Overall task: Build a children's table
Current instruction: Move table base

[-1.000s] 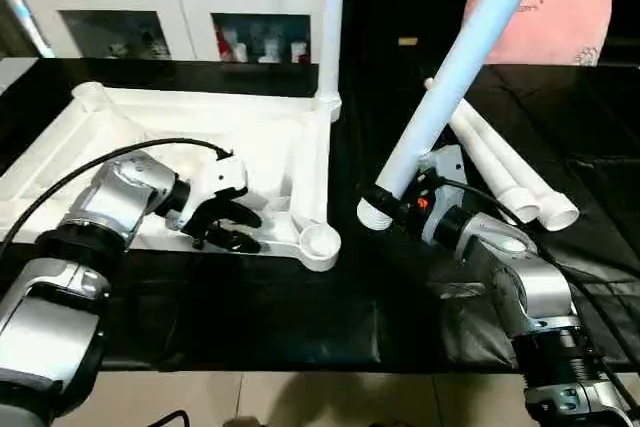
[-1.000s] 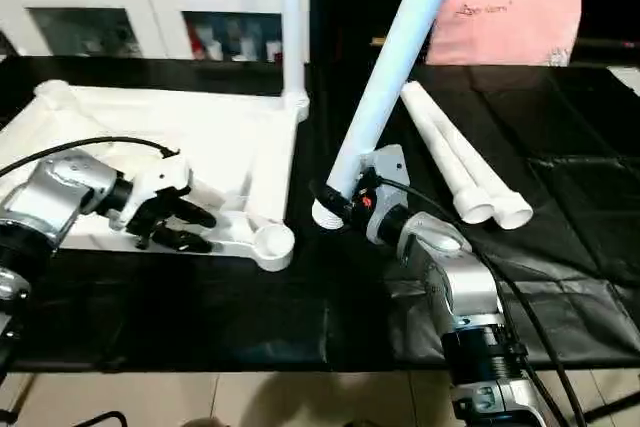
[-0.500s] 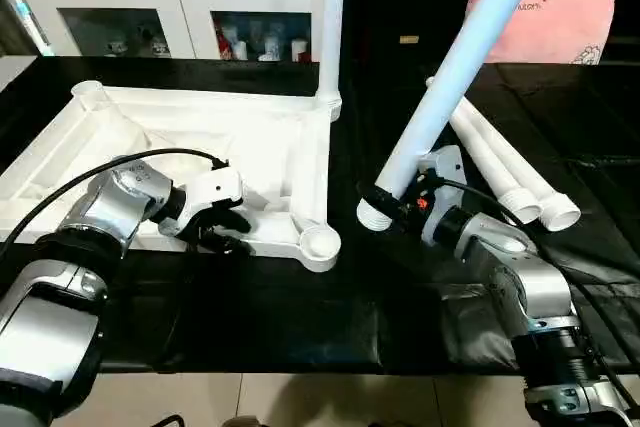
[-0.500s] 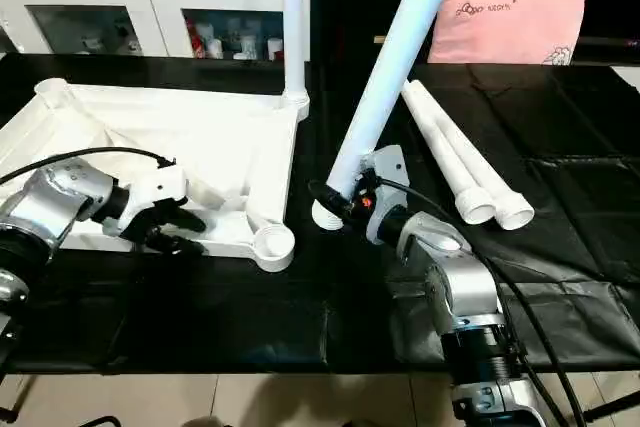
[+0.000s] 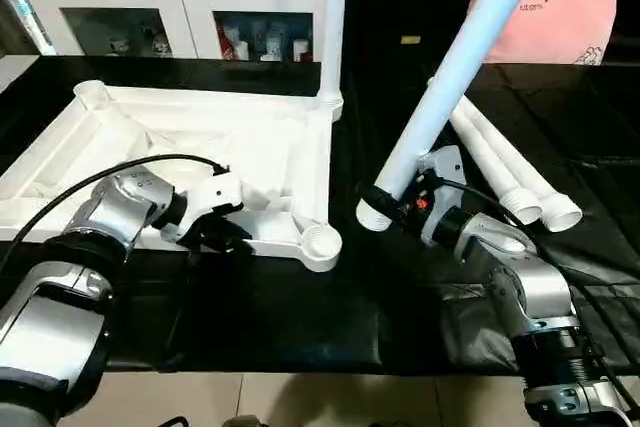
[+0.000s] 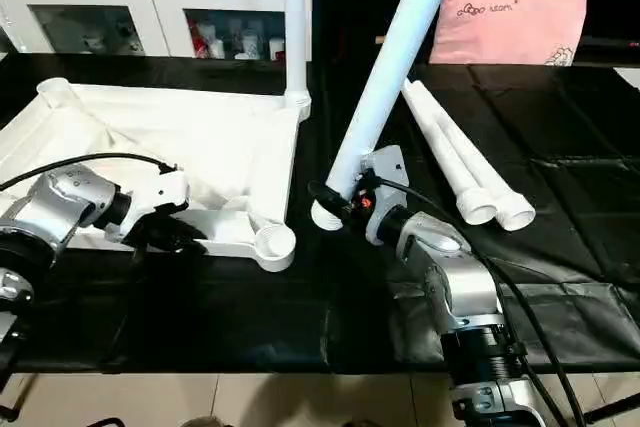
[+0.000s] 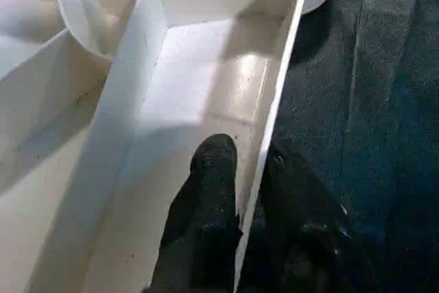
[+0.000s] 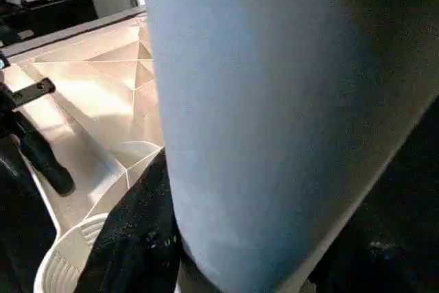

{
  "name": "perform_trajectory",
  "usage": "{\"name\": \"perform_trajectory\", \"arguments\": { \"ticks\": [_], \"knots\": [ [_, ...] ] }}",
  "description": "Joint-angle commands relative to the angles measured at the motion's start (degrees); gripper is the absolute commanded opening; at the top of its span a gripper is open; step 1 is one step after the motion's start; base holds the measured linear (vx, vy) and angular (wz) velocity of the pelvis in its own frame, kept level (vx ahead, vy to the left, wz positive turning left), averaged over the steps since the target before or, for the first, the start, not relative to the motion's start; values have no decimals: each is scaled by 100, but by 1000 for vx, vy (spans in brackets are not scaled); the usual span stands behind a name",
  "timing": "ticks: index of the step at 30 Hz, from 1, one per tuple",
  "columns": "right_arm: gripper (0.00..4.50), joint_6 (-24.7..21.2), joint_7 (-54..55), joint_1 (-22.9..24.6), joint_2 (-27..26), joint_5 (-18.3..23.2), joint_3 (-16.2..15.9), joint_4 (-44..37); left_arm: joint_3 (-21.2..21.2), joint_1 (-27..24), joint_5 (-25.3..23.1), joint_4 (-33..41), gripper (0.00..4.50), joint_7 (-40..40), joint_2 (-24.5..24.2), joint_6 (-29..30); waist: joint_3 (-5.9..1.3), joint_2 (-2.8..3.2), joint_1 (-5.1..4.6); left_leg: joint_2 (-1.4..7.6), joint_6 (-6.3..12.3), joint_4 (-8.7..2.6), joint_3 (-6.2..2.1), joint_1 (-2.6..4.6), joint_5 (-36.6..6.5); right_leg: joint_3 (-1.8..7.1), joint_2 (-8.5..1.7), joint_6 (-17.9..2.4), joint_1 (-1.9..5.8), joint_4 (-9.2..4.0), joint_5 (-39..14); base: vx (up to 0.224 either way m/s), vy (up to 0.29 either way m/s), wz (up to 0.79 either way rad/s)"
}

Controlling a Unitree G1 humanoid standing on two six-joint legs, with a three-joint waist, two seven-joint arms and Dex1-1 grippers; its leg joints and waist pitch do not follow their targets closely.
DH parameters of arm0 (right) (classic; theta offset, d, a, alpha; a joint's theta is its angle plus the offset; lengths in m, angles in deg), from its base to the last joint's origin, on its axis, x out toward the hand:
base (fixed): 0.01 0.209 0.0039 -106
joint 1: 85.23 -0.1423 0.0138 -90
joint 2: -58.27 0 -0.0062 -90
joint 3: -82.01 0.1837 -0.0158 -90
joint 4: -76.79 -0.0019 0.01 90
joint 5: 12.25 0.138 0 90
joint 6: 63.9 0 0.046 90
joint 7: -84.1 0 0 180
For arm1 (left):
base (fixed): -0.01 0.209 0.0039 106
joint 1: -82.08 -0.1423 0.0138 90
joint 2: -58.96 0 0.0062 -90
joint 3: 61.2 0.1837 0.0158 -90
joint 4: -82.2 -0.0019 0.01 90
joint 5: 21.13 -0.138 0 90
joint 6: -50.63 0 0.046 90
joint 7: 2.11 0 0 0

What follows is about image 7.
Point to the black work mat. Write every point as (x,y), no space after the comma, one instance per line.
(370,101)

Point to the white plastic table top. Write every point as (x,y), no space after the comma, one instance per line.
(137,101)

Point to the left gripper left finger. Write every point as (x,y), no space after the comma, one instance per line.
(206,217)

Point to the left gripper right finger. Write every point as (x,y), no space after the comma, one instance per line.
(302,231)

